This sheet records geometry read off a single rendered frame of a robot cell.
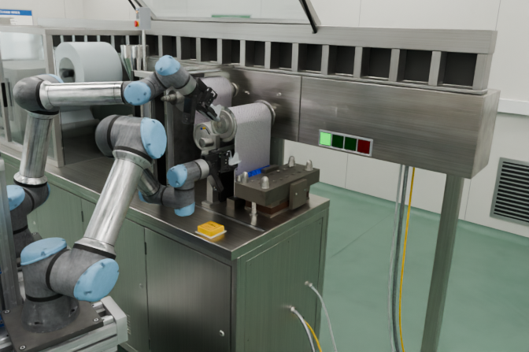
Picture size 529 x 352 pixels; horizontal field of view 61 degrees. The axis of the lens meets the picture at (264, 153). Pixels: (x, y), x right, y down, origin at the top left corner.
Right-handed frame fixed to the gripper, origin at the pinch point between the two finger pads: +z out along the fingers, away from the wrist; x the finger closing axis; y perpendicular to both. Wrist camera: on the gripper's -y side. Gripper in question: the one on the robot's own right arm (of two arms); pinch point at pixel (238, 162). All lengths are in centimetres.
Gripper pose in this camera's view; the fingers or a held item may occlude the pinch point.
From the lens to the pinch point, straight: 188.6
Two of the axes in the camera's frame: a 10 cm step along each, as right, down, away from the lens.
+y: 0.3, -9.6, -2.7
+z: 6.2, -2.0, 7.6
